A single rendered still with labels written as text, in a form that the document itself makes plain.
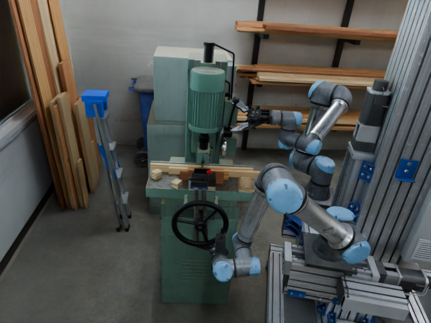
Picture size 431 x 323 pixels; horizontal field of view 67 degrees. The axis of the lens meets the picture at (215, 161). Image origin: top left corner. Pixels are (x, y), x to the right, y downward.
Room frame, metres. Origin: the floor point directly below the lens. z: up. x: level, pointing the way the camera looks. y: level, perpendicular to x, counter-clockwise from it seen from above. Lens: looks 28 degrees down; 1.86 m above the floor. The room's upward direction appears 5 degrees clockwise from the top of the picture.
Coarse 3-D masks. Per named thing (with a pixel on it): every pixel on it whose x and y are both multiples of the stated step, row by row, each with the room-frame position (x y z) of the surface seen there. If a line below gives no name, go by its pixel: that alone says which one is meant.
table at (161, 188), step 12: (156, 180) 1.54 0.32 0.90; (168, 180) 1.55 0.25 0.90; (228, 180) 1.61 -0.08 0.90; (252, 180) 1.63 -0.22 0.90; (156, 192) 1.46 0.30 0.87; (168, 192) 1.47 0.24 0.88; (180, 192) 1.47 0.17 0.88; (216, 192) 1.48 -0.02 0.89; (228, 192) 1.49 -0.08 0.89; (240, 192) 1.49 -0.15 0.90; (252, 192) 1.50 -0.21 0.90
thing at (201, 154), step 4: (208, 144) 1.71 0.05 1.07; (208, 148) 1.66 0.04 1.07; (200, 152) 1.60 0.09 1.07; (204, 152) 1.60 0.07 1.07; (208, 152) 1.61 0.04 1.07; (200, 156) 1.59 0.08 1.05; (204, 156) 1.59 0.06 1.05; (208, 156) 1.60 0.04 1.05; (200, 160) 1.59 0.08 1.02; (204, 160) 1.59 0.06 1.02; (208, 160) 1.60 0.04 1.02
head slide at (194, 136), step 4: (192, 132) 1.72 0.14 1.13; (196, 132) 1.73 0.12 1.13; (192, 136) 1.72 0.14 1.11; (196, 136) 1.73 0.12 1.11; (212, 136) 1.73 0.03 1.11; (192, 140) 1.72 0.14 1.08; (196, 140) 1.73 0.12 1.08; (212, 140) 1.73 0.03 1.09; (192, 144) 1.72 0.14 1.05; (196, 144) 1.73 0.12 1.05; (212, 144) 1.73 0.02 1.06; (192, 148) 1.72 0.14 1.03; (196, 148) 1.73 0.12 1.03; (192, 152) 1.72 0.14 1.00; (196, 152) 1.73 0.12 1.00; (212, 152) 1.73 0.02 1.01
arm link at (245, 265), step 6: (240, 252) 1.05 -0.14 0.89; (246, 252) 1.04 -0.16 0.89; (234, 258) 1.01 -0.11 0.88; (240, 258) 1.01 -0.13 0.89; (246, 258) 1.00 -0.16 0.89; (252, 258) 1.00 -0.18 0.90; (258, 258) 1.01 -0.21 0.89; (234, 264) 0.98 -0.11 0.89; (240, 264) 0.98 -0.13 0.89; (246, 264) 0.98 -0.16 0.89; (252, 264) 0.98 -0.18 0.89; (258, 264) 0.98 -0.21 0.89; (234, 270) 0.96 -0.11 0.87; (240, 270) 0.96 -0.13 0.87; (246, 270) 0.96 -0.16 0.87; (252, 270) 0.96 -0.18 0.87; (258, 270) 0.97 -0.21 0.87; (240, 276) 0.96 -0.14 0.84
